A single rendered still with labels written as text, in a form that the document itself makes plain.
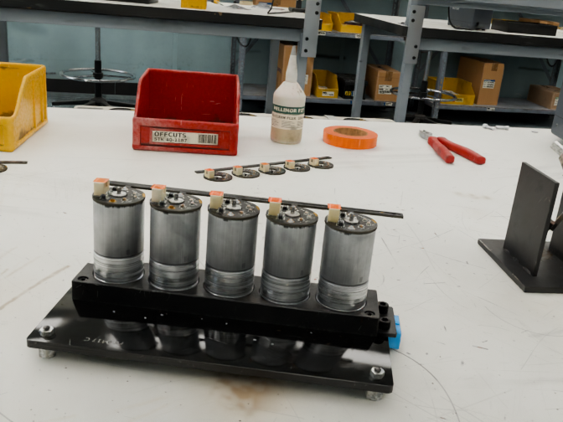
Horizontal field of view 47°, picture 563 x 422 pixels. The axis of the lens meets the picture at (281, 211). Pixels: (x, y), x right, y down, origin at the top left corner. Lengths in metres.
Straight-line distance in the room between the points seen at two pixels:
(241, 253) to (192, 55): 4.48
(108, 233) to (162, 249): 0.03
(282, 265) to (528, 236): 0.19
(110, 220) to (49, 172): 0.25
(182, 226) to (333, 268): 0.07
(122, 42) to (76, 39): 0.30
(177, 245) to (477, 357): 0.16
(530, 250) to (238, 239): 0.21
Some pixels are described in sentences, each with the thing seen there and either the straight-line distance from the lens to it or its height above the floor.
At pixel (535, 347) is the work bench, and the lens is 0.37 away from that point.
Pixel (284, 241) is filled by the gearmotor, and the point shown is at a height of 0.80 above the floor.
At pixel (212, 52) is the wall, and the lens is 4.78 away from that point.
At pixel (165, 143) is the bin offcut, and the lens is 0.62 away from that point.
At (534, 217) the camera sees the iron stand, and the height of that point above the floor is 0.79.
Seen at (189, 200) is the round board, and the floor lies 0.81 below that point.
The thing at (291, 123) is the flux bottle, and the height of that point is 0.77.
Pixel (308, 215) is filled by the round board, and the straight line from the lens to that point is 0.31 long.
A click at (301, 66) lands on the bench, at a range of 2.76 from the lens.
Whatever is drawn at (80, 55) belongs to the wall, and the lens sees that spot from 4.78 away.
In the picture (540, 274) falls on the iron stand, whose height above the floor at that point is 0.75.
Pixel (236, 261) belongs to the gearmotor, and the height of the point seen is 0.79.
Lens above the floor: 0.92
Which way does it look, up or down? 20 degrees down
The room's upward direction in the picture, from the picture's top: 5 degrees clockwise
